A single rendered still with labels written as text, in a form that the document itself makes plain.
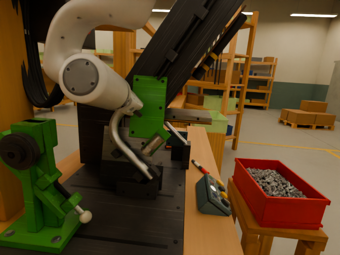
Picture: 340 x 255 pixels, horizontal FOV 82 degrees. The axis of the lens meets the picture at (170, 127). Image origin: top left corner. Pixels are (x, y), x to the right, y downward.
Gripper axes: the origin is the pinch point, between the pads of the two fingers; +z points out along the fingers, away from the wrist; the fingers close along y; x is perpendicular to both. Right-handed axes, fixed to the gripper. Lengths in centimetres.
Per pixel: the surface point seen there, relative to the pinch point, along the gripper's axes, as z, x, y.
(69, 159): 23.9, 41.8, 5.4
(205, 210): -5.5, 3.0, -39.2
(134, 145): 4.8, 9.6, -10.9
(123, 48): 70, -10, 51
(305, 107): 566, -332, -207
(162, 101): 2.7, -7.6, -5.8
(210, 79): 287, -98, 17
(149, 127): 2.7, 1.3, -9.6
